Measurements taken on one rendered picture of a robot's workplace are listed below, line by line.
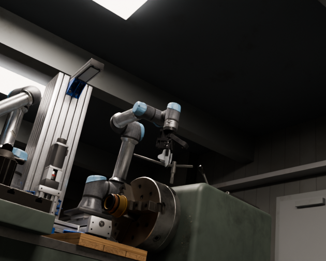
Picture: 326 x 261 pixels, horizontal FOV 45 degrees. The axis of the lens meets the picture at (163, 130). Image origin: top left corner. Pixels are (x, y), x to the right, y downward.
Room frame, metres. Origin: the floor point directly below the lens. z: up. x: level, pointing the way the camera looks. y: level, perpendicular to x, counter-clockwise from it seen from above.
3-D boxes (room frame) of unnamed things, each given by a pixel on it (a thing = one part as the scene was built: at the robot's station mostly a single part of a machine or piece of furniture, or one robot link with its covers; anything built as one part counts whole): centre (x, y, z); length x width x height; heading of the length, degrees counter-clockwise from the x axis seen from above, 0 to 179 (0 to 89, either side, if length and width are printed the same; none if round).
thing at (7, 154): (1.37, 0.55, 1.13); 0.08 x 0.08 x 0.03
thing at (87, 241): (1.56, 0.21, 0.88); 0.36 x 0.30 x 0.04; 41
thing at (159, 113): (1.98, 0.03, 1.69); 0.11 x 0.11 x 0.08; 29
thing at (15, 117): (2.14, 0.88, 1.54); 0.15 x 0.12 x 0.55; 54
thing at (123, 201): (1.62, 0.14, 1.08); 0.09 x 0.09 x 0.09; 41
